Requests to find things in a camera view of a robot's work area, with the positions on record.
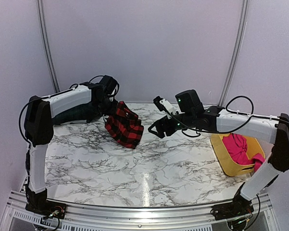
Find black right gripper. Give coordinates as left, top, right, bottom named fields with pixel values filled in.
left=148, top=111, right=196, bottom=139

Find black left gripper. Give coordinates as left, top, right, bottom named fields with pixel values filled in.
left=94, top=95, right=118, bottom=115

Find red black plaid shirt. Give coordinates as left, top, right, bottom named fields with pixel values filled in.
left=105, top=101, right=144, bottom=149

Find pink garment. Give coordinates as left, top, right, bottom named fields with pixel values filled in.
left=222, top=133, right=265, bottom=172

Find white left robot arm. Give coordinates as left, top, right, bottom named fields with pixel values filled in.
left=19, top=75, right=120, bottom=214

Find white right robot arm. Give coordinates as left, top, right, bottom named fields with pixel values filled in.
left=148, top=90, right=289, bottom=216

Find yellow laundry basket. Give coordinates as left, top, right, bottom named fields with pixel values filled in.
left=211, top=133, right=265, bottom=177

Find dark green plaid garment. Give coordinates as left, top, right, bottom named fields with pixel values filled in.
left=52, top=103, right=102, bottom=125

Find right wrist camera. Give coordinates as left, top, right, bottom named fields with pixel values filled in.
left=153, top=96, right=179, bottom=119

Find left corner wall post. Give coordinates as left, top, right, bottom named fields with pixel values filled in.
left=37, top=0, right=60, bottom=93

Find corner wall post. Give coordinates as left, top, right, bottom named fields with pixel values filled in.
left=37, top=0, right=60, bottom=93
left=218, top=0, right=250, bottom=106

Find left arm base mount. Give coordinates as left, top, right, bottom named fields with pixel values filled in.
left=25, top=200, right=67, bottom=219

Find aluminium front rail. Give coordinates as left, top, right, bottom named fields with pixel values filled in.
left=0, top=191, right=280, bottom=231

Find right corner wall post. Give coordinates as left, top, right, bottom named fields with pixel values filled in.
left=218, top=0, right=250, bottom=106

